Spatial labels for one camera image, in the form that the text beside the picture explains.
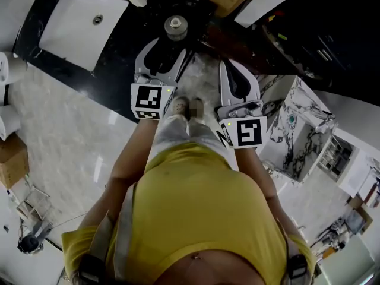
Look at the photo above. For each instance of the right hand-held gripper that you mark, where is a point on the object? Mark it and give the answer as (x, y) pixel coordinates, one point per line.
(249, 132)

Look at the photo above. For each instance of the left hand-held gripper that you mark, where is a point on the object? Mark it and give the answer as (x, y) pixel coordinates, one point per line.
(148, 98)

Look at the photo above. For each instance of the person's right forearm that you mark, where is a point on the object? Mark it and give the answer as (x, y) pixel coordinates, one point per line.
(255, 171)

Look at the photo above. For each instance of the person's left forearm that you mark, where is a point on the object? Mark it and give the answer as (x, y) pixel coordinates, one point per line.
(133, 150)

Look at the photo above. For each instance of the black marble countertop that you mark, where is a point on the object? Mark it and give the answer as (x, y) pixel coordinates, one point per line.
(118, 61)

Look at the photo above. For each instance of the metal sink drain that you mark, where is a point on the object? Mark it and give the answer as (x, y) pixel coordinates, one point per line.
(98, 19)

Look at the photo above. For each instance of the white marble pattern cabinet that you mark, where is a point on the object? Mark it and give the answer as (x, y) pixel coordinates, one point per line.
(297, 141)

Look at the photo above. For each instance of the white rectangular sink basin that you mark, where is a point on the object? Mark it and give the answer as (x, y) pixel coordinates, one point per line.
(74, 37)

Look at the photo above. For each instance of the person's left shoe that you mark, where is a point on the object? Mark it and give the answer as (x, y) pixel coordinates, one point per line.
(179, 107)

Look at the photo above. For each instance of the person's shoe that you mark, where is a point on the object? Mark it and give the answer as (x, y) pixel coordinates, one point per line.
(179, 107)
(196, 108)

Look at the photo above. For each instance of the person's right shoe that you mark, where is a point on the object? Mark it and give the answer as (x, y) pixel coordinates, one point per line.
(196, 108)

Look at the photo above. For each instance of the light grey trousers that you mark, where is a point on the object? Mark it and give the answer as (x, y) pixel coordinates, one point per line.
(175, 132)

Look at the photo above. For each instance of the black cabinet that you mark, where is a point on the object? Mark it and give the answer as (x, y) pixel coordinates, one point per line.
(341, 25)

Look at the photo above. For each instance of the white shelf unit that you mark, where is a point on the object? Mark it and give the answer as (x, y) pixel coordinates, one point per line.
(335, 156)

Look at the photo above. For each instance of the yellow shirt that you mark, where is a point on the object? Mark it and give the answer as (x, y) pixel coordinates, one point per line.
(193, 206)

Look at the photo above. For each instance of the white cylindrical roll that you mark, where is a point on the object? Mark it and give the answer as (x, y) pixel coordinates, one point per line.
(9, 122)
(13, 68)

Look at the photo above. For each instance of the small cardboard box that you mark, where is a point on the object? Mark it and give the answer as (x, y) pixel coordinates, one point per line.
(12, 162)

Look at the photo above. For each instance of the framed picture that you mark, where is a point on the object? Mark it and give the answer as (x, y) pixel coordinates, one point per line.
(356, 221)

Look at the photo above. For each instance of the black round device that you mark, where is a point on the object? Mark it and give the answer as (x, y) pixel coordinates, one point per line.
(29, 242)

